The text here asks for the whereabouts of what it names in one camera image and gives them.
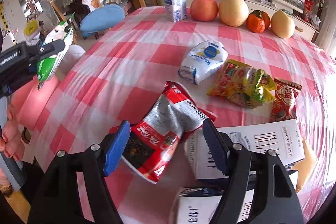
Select green white snack bag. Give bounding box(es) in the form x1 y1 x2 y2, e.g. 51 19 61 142
37 13 75 90

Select red chips bag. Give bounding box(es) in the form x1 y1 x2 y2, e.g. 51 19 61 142
122 81 217 184

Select white milk carton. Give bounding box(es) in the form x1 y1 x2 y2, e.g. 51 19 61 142
169 185 255 224
185 119 317 192

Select yellow snack bag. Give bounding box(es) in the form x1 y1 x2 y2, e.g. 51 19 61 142
207 59 276 109

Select red snack packet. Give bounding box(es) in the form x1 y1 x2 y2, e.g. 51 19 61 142
270 77 302 122

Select white blue mayonnaise pouch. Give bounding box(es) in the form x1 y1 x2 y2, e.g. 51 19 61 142
178 40 228 85

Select left hand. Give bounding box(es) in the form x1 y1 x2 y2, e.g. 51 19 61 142
0 103 26 162

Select pink checkered tablecloth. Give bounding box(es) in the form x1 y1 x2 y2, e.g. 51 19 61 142
31 7 335 223

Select dark wooden chair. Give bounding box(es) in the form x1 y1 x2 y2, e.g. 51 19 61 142
70 0 90 26

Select blue cushioned stool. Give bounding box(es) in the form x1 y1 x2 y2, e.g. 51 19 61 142
79 4 125 37

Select front orange tangerine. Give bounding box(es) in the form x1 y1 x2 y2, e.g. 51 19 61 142
246 14 265 33

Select orange tangerine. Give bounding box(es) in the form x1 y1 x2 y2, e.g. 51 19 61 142
252 10 270 29
246 14 265 33

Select rear orange tangerine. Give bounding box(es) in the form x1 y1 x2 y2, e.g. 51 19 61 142
252 10 270 29

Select large yellow pear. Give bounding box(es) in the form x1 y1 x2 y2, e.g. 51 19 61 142
270 10 295 39

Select red apple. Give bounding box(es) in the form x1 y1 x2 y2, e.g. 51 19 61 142
190 0 218 22

